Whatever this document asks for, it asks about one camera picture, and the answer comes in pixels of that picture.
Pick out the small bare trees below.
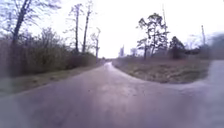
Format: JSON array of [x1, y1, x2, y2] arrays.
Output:
[[90, 27, 102, 59]]

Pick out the grey asphalt road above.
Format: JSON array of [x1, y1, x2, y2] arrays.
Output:
[[0, 59, 224, 128]]

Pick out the grass field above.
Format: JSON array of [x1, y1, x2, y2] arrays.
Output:
[[111, 57, 212, 84]]

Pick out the group of pine trees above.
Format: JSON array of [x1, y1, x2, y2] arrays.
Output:
[[135, 12, 170, 60]]

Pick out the dark evergreen tree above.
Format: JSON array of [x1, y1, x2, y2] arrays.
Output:
[[169, 35, 186, 60]]

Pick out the tall pole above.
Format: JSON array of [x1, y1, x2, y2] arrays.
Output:
[[161, 4, 168, 51]]

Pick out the brown hedge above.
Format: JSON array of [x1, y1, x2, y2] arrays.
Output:
[[0, 36, 98, 78]]

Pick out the grass verge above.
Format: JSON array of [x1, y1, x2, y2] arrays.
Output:
[[0, 63, 103, 98]]

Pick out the short pole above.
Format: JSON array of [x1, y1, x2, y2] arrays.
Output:
[[200, 24, 206, 47]]

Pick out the large bare tree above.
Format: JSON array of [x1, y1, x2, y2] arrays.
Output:
[[0, 0, 63, 76]]

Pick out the brown bushes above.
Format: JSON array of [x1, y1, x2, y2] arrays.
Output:
[[184, 33, 224, 61]]

